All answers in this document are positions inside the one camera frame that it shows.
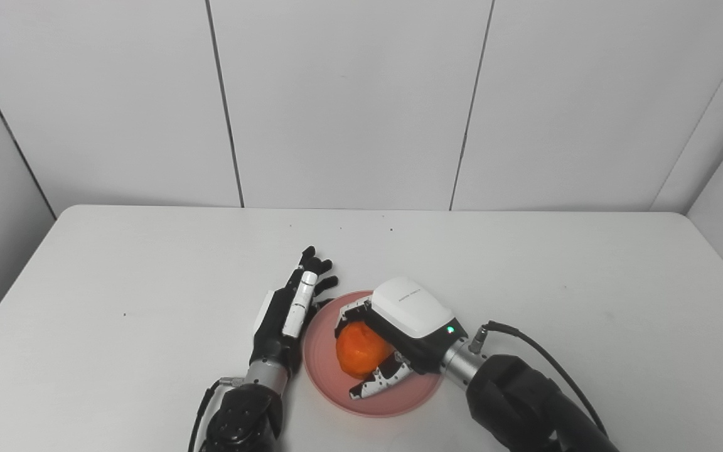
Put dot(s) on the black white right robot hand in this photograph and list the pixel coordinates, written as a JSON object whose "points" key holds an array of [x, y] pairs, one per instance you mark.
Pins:
{"points": [[412, 307]]}

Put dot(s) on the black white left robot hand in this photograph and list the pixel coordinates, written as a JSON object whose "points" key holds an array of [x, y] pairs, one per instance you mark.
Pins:
{"points": [[273, 333]]}

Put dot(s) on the pink round plate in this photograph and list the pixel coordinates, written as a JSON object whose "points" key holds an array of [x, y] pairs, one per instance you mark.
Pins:
{"points": [[324, 370]]}

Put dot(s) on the orange fruit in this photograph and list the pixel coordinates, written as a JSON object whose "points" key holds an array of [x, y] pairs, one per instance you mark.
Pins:
{"points": [[361, 348]]}

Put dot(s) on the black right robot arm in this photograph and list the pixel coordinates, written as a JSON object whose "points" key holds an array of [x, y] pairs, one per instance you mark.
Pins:
{"points": [[524, 402]]}

